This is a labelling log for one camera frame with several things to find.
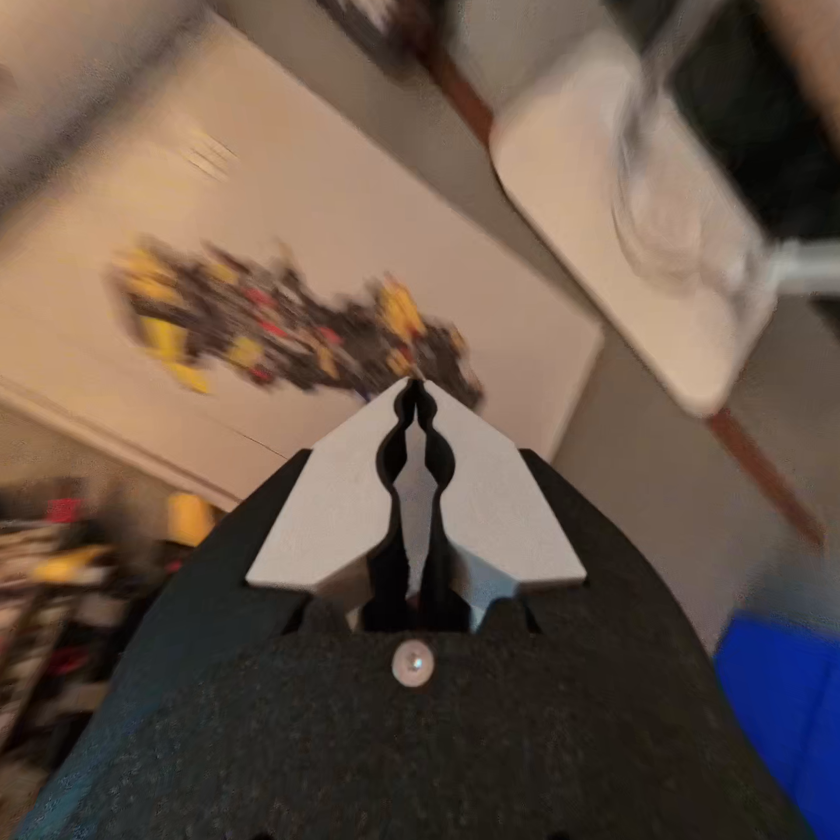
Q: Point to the blue plastic bin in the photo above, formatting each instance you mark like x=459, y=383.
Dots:
x=787, y=722

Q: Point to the lego car chassis model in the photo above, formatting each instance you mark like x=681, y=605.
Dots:
x=65, y=590

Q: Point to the white board stand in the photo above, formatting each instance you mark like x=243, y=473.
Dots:
x=577, y=197

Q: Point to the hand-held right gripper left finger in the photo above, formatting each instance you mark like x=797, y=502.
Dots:
x=328, y=525

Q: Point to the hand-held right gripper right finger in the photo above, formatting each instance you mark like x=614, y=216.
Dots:
x=505, y=525

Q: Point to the lego instruction booklet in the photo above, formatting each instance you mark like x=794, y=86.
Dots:
x=328, y=197

